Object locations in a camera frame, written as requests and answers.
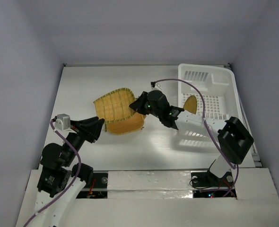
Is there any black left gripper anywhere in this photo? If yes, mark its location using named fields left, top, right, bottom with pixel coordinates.
left=63, top=115, right=105, bottom=165

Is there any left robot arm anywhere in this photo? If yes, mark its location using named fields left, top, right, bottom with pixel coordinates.
left=24, top=114, right=105, bottom=227

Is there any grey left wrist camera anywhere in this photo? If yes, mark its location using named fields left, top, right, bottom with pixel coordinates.
left=54, top=113, right=71, bottom=131

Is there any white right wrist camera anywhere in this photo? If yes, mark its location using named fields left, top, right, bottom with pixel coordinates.
left=150, top=81, right=162, bottom=91

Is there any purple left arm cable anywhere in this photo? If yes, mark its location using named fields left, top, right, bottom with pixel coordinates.
left=23, top=119, right=83, bottom=227

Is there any thick tan woven plate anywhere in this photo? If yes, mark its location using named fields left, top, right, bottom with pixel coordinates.
left=105, top=113, right=146, bottom=135

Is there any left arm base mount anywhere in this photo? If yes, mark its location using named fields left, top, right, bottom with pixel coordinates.
left=77, top=171, right=108, bottom=199

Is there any medium round bamboo plate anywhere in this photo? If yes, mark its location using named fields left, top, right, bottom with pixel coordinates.
left=93, top=87, right=136, bottom=123

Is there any white plastic dish rack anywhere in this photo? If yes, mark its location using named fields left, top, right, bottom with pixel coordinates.
left=178, top=64, right=244, bottom=141

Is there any white foam strip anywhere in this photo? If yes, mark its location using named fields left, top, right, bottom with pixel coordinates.
left=107, top=171, right=193, bottom=200

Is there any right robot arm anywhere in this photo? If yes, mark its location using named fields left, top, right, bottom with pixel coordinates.
left=129, top=90, right=254, bottom=188

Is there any square bamboo woven plate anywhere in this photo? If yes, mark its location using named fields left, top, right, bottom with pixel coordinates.
left=103, top=94, right=145, bottom=135

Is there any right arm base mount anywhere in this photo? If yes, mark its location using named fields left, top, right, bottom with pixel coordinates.
left=189, top=171, right=237, bottom=198

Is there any small round bamboo plate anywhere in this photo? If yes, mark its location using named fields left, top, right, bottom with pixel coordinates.
left=183, top=95, right=197, bottom=114

